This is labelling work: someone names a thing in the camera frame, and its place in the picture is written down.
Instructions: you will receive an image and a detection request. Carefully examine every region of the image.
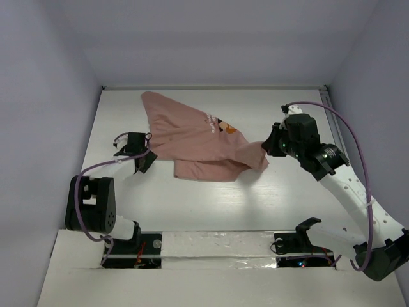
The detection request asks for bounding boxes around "pink printed t-shirt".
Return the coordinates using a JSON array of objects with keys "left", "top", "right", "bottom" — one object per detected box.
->
[{"left": 141, "top": 91, "right": 268, "bottom": 182}]

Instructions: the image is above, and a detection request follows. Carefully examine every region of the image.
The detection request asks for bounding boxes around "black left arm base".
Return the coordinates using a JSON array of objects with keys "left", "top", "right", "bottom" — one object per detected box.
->
[{"left": 102, "top": 232, "right": 162, "bottom": 269}]

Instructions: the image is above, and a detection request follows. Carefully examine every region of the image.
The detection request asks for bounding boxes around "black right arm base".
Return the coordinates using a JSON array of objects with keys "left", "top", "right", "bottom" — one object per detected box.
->
[{"left": 270, "top": 230, "right": 341, "bottom": 268}]

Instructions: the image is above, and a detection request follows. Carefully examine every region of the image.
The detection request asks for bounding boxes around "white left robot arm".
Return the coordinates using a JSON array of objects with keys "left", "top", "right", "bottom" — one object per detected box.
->
[{"left": 65, "top": 132, "right": 157, "bottom": 242}]

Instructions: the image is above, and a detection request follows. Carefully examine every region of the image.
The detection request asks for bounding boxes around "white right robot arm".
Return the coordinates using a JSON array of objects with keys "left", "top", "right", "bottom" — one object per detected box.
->
[{"left": 261, "top": 113, "right": 408, "bottom": 281}]

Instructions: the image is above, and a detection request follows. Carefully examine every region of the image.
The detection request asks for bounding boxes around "white foam front board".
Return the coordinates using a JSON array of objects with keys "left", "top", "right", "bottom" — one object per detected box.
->
[{"left": 38, "top": 230, "right": 405, "bottom": 306}]

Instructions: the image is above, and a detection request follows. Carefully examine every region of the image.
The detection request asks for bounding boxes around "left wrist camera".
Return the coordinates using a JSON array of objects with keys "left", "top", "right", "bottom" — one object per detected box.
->
[{"left": 113, "top": 132, "right": 128, "bottom": 149}]

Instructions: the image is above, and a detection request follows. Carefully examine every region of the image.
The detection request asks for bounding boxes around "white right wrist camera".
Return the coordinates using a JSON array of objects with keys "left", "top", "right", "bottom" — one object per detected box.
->
[{"left": 281, "top": 104, "right": 304, "bottom": 119}]

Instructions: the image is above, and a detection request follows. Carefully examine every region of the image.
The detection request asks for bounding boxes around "aluminium right table rail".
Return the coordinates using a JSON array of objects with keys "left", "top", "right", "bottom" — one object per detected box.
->
[{"left": 319, "top": 88, "right": 348, "bottom": 156}]

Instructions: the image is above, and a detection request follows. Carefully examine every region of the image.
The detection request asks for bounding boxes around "aluminium table rail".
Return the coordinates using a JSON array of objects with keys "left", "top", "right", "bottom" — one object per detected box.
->
[
  {"left": 319, "top": 88, "right": 348, "bottom": 156},
  {"left": 102, "top": 85, "right": 328, "bottom": 91}
]

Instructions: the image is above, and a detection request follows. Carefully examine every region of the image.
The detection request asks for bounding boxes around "aluminium back table rail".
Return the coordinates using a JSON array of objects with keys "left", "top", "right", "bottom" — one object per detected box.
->
[{"left": 102, "top": 85, "right": 328, "bottom": 91}]

